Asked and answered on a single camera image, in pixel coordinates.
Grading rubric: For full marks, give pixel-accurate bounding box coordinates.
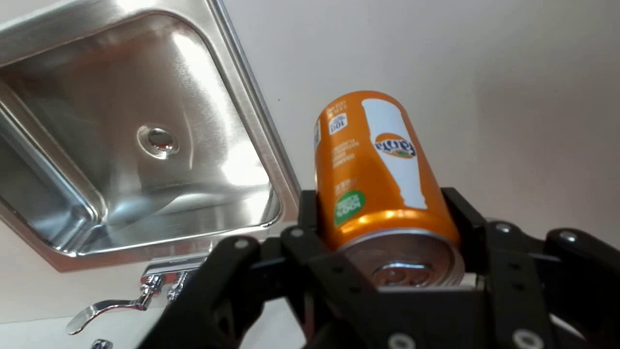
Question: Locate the chrome faucet with handles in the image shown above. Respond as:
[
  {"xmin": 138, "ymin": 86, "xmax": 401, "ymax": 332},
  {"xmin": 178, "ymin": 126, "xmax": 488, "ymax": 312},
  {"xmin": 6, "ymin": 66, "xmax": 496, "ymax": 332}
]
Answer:
[{"xmin": 64, "ymin": 254, "xmax": 209, "ymax": 349}]

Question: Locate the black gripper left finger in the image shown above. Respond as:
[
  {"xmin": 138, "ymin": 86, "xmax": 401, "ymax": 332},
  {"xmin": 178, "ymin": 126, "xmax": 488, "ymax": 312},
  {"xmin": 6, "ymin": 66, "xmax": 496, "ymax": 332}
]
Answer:
[{"xmin": 138, "ymin": 190, "xmax": 392, "ymax": 349}]

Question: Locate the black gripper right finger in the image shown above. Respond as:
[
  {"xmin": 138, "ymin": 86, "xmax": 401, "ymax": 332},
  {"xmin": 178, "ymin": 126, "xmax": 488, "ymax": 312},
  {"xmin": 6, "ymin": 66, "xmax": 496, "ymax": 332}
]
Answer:
[{"xmin": 442, "ymin": 186, "xmax": 620, "ymax": 349}]

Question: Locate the stainless steel sink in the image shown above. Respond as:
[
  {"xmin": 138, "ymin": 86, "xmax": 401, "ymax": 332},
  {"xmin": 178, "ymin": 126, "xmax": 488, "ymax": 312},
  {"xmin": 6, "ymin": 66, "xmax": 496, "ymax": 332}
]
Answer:
[{"xmin": 0, "ymin": 0, "xmax": 302, "ymax": 274}]

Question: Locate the orange soda can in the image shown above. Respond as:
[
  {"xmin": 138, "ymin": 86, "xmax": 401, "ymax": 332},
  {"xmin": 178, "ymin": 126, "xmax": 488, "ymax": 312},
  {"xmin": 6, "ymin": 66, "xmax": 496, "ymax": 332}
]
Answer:
[{"xmin": 314, "ymin": 89, "xmax": 467, "ymax": 289}]

